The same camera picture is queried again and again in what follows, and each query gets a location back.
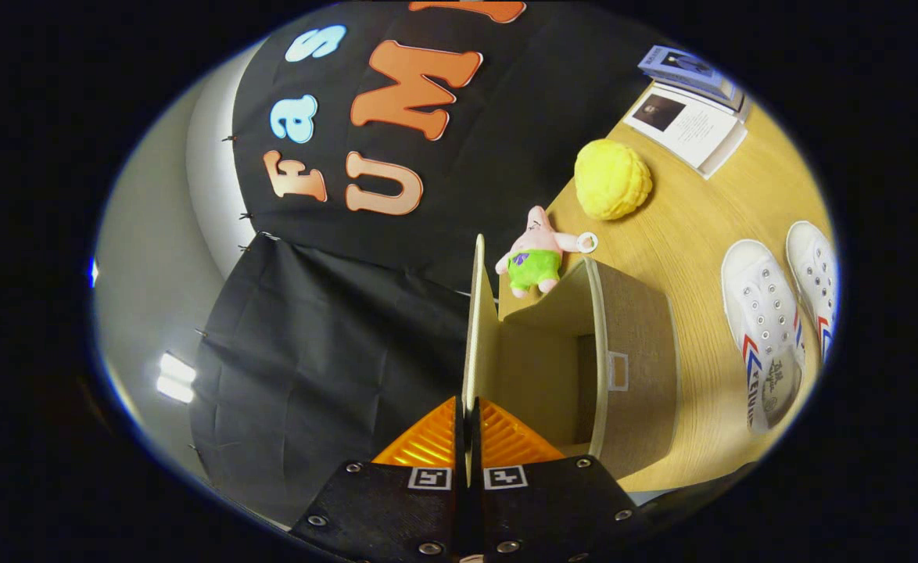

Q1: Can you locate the beige fabric storage box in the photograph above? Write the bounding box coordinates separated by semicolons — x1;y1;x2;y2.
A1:
463;233;679;493

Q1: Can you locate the blue book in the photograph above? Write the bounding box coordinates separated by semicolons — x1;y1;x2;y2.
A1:
637;45;745;110

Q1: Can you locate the ceiling light panel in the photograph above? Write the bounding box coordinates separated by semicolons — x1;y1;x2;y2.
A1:
156;352;196;405

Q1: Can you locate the white canvas shoe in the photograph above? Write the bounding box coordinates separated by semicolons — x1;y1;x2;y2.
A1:
786;221;841;364
721;238;806;435

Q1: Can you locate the pink starfish plush toy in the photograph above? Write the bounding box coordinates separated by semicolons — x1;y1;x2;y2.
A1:
494;205;599;299

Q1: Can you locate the yellow round plush toy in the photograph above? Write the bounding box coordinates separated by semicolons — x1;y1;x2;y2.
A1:
574;138;654;221

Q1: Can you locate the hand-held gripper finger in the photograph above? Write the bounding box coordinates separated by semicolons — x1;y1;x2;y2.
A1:
289;395;472;563
468;396;647;563

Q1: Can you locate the white book with portrait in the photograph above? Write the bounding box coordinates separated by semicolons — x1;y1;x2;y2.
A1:
622;82;749;181

